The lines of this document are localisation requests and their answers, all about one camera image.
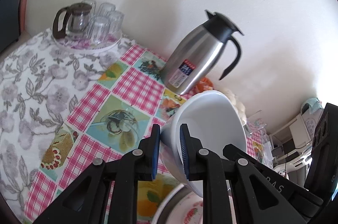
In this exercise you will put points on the strawberry pattern ceramic bowl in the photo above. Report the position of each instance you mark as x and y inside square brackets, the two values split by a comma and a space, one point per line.
[189, 210]

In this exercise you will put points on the glass teapot black handle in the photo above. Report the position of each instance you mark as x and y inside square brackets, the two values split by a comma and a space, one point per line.
[72, 21]

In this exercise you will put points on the checkered picture tablecloth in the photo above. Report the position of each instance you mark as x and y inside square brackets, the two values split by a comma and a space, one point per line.
[110, 120]

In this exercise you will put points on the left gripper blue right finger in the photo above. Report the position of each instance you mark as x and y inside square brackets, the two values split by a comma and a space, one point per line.
[184, 151]

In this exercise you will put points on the round white floral tray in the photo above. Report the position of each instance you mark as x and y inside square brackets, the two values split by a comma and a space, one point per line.
[87, 46]

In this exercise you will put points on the grey floral white cloth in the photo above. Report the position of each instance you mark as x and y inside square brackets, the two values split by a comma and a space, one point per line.
[41, 83]

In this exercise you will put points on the white square MAX bowl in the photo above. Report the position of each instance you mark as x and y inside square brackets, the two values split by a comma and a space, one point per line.
[210, 117]

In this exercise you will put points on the orange snack packet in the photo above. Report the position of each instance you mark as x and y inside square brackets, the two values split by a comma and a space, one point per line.
[204, 85]

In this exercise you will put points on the stainless steel round plate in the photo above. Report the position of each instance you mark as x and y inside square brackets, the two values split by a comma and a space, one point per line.
[169, 202]

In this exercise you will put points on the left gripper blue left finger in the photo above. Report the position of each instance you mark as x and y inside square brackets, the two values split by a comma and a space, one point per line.
[155, 144]

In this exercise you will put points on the stainless steel thermos jug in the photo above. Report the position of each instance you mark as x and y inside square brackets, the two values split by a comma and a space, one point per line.
[199, 52]

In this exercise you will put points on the bag of white buns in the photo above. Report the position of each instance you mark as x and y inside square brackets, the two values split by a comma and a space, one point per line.
[238, 105]

